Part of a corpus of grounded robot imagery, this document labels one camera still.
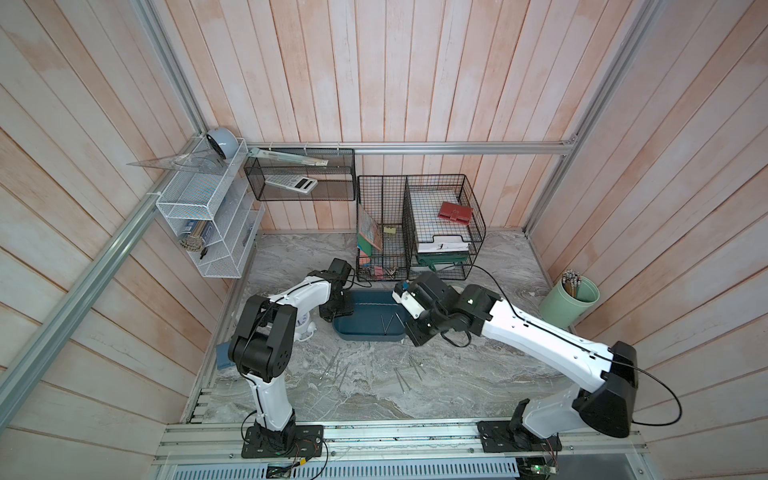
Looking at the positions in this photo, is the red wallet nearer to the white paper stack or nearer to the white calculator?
the white paper stack

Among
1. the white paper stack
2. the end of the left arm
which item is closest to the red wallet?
the white paper stack

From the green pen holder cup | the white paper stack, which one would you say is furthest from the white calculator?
the green pen holder cup

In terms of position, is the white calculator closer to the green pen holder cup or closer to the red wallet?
the red wallet

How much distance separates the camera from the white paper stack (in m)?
0.92
